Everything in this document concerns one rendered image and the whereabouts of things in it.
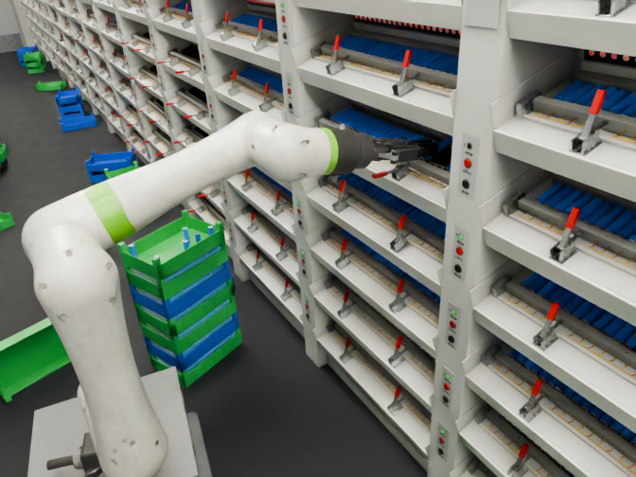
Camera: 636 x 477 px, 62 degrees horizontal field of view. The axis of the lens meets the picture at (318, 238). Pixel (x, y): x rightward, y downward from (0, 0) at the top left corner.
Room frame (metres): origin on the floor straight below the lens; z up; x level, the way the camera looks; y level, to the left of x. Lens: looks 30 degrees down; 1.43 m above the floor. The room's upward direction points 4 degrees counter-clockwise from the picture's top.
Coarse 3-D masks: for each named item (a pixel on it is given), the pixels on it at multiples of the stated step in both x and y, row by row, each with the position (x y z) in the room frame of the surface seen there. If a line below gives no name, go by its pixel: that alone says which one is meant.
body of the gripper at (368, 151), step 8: (360, 136) 1.02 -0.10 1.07; (368, 136) 1.03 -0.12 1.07; (360, 144) 1.00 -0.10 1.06; (368, 144) 1.01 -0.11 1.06; (360, 152) 1.00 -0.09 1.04; (368, 152) 1.00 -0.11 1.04; (376, 152) 1.01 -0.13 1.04; (384, 152) 1.02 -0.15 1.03; (360, 160) 0.99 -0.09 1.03; (368, 160) 1.01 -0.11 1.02
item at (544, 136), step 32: (608, 64) 0.90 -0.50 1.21; (512, 96) 0.90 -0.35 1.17; (544, 96) 0.94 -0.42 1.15; (576, 96) 0.87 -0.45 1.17; (608, 96) 0.85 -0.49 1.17; (512, 128) 0.87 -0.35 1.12; (544, 128) 0.84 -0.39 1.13; (576, 128) 0.81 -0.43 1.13; (608, 128) 0.78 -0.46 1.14; (544, 160) 0.79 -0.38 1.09; (576, 160) 0.74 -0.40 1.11; (608, 160) 0.71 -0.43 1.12
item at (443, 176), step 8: (320, 120) 1.49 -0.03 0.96; (328, 120) 1.47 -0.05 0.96; (384, 160) 1.20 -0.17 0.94; (416, 160) 1.13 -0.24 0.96; (416, 168) 1.12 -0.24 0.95; (424, 168) 1.10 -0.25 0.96; (432, 168) 1.08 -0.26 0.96; (440, 168) 1.07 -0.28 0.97; (416, 176) 1.10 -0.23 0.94; (432, 176) 1.08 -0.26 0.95; (440, 176) 1.05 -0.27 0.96; (448, 176) 1.04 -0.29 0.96; (448, 184) 1.04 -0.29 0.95
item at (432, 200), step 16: (336, 96) 1.55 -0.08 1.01; (320, 112) 1.52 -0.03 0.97; (336, 112) 1.55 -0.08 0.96; (400, 128) 1.35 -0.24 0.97; (368, 176) 1.22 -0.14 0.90; (384, 176) 1.15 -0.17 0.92; (400, 192) 1.11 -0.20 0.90; (416, 192) 1.05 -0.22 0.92; (432, 192) 1.04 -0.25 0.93; (448, 192) 0.96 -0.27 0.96; (432, 208) 1.01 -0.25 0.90
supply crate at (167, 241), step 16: (176, 224) 1.74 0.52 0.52; (192, 224) 1.77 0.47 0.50; (208, 224) 1.71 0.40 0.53; (144, 240) 1.63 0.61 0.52; (160, 240) 1.68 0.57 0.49; (176, 240) 1.68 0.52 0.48; (192, 240) 1.68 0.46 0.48; (208, 240) 1.61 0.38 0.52; (224, 240) 1.66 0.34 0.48; (128, 256) 1.52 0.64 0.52; (144, 256) 1.58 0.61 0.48; (160, 256) 1.58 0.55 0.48; (176, 256) 1.49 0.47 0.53; (192, 256) 1.54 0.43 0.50; (144, 272) 1.48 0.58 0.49; (160, 272) 1.44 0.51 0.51
